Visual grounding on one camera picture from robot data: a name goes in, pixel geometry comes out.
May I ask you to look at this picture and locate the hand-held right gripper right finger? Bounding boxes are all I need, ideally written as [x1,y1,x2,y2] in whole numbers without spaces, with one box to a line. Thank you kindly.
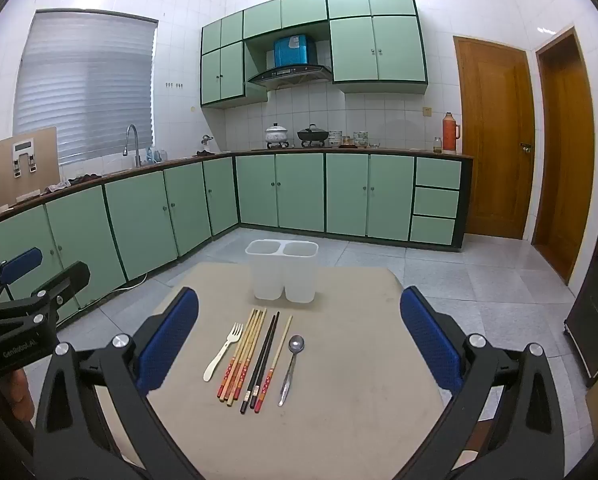
[400,286,572,480]

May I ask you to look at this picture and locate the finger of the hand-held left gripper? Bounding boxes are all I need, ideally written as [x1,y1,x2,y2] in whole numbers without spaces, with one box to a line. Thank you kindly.
[0,260,91,343]
[0,247,44,306]

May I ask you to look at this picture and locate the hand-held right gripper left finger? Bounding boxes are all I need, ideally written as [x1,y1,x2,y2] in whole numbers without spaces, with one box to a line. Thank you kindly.
[33,287,200,480]

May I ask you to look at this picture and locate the cream plastic fork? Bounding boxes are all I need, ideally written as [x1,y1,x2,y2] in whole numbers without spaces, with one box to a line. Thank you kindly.
[203,322,244,382]

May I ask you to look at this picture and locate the white two-compartment utensil holder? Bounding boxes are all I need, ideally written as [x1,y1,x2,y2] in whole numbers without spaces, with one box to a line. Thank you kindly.
[245,239,321,305]

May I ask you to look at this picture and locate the metal spoon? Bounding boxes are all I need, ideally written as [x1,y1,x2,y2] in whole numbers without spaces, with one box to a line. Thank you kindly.
[278,335,306,407]

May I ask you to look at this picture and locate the person's left hand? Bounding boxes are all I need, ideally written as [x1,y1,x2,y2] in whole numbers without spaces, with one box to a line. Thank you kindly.
[6,367,36,423]

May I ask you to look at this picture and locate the dark cloth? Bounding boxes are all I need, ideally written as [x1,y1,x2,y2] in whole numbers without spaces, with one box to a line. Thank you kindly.
[44,174,102,195]

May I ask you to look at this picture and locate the cardboard box with scale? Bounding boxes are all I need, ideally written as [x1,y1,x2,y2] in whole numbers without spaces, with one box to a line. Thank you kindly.
[0,126,61,207]

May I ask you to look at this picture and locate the white device on board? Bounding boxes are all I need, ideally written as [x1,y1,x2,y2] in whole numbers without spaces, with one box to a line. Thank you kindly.
[12,141,39,179]

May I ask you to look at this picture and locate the dark kitchen countertop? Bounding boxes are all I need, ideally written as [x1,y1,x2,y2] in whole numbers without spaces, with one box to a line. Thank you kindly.
[0,147,474,233]

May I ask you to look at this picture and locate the metal kitchen faucet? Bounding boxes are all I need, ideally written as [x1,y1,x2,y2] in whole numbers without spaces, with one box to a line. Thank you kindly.
[123,124,143,168]

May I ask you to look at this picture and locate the green base cabinets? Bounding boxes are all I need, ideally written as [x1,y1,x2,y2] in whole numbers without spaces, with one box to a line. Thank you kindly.
[0,152,474,331]

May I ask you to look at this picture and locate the grey window blind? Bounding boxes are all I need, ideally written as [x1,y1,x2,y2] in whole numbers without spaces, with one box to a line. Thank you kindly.
[13,9,159,167]

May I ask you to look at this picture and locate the orange thermos flask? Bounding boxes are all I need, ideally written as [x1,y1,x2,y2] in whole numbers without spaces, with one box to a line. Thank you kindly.
[441,111,462,155]

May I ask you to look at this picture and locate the brown wooden door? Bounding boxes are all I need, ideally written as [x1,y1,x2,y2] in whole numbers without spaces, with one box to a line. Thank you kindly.
[453,35,536,241]
[531,25,596,286]

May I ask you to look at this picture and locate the gas stove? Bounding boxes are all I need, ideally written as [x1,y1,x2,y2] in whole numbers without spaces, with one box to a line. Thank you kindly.
[265,139,331,151]

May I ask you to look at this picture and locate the white lidded pot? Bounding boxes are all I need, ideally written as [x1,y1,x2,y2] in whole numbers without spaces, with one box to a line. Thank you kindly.
[265,122,291,145]

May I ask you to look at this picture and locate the black wok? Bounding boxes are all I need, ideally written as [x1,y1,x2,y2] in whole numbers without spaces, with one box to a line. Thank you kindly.
[297,124,331,143]

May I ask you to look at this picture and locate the black range hood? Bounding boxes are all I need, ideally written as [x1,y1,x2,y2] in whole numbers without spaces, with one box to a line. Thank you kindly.
[246,64,333,92]

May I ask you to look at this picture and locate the blue box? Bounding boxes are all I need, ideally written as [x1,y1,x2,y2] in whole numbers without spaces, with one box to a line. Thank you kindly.
[273,34,316,68]

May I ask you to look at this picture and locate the white floor cable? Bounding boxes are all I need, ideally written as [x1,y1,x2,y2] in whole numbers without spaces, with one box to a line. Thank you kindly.
[106,272,152,301]

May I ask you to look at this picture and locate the green wall cabinets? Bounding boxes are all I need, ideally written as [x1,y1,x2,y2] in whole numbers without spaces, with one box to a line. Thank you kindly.
[200,0,429,110]

